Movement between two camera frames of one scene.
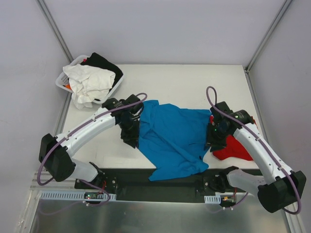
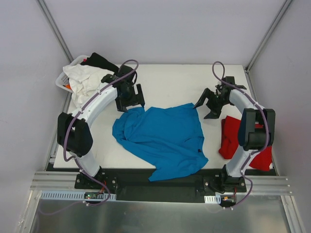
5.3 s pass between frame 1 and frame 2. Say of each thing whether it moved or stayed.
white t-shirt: stayed
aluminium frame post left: stayed
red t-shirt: moved
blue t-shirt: moved
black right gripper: moved
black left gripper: moved
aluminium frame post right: stayed
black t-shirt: stayed
